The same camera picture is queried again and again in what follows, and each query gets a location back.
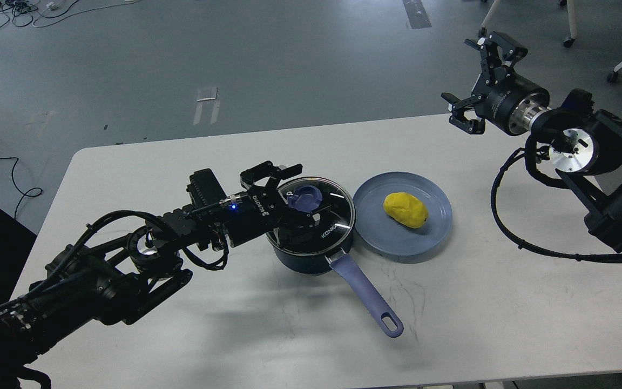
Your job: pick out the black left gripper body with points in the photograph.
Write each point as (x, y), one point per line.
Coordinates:
(258, 213)

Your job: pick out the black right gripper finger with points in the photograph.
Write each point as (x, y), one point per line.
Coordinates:
(499, 54)
(458, 108)

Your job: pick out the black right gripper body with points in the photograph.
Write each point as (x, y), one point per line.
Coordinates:
(500, 101)

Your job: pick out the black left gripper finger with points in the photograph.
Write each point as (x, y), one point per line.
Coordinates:
(293, 219)
(266, 170)

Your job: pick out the glass pot lid purple knob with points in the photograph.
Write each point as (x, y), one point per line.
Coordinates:
(329, 217)

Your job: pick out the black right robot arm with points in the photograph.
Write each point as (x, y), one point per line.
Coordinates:
(574, 147)

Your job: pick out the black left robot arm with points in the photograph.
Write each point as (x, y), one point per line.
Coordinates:
(128, 262)

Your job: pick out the blue round plate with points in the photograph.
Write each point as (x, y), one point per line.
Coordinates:
(390, 239)

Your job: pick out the dark blue saucepan purple handle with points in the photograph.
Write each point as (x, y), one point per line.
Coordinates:
(340, 261)

